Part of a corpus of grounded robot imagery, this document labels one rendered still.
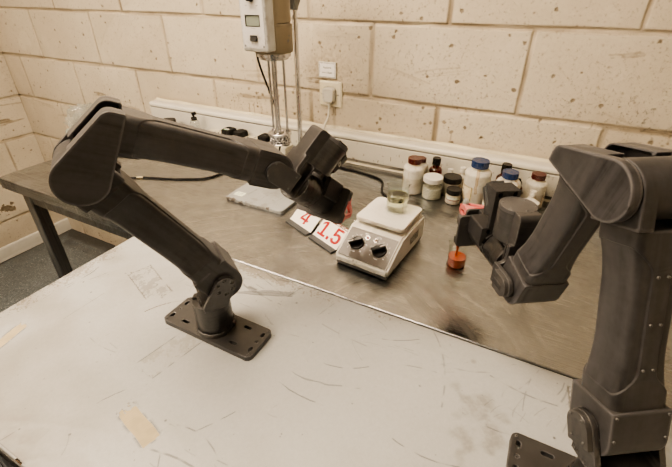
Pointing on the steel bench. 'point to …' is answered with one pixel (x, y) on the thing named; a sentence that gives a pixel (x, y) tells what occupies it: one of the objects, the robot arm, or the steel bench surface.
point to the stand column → (296, 55)
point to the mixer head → (265, 9)
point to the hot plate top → (377, 214)
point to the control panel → (368, 248)
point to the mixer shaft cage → (278, 108)
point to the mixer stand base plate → (261, 198)
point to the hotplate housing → (387, 237)
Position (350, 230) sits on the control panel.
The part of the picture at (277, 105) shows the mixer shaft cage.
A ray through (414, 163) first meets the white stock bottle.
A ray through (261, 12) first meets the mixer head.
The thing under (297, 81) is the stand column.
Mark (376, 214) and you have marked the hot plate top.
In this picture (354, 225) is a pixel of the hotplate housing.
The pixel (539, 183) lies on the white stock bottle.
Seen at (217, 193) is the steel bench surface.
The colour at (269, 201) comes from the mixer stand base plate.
